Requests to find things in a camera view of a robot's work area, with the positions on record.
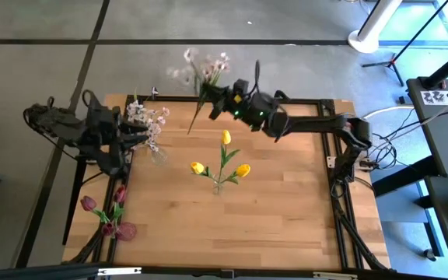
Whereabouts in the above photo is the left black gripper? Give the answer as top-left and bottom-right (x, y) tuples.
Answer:
(86, 103), (150, 156)

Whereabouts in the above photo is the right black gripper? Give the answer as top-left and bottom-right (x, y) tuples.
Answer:
(199, 79), (257, 121)

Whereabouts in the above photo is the white blossom flower bunch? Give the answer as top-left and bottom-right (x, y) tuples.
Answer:
(125, 100), (170, 153)
(165, 47), (232, 136)

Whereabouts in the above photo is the ribbed clear glass vase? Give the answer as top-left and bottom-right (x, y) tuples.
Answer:
(149, 145), (169, 166)

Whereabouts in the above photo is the yellow artificial tulip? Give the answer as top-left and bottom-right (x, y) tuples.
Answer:
(190, 161), (221, 186)
(216, 129), (241, 187)
(222, 163), (252, 187)

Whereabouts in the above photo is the pink round glass vase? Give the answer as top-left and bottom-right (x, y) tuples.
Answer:
(114, 221), (138, 242)

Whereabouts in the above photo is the slim clear glass vase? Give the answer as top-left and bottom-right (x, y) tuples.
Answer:
(211, 177), (227, 196)

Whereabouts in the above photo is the round pillar with white base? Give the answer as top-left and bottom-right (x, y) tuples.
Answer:
(347, 0), (404, 54)

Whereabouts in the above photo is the thin black tripod stand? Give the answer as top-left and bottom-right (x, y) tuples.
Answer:
(361, 0), (448, 87)

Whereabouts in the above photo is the black desk foot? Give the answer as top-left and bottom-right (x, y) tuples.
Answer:
(371, 155), (441, 198)

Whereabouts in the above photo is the white printed label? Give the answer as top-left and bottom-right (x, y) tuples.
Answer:
(419, 89), (448, 107)

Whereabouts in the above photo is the black aluminium table frame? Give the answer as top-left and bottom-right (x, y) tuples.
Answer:
(62, 94), (390, 273)

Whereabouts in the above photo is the silver metal bracket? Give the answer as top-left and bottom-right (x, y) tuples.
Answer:
(312, 271), (359, 280)
(96, 266), (142, 277)

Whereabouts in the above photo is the white floor cable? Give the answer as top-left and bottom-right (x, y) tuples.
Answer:
(357, 105), (415, 125)

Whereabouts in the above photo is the black camera mount beam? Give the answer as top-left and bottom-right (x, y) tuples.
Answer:
(0, 263), (448, 280)

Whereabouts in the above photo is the black cable bundle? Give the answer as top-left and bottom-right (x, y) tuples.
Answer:
(363, 130), (418, 172)

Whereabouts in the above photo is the thick black desk post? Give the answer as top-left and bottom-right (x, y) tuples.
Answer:
(421, 40), (448, 89)

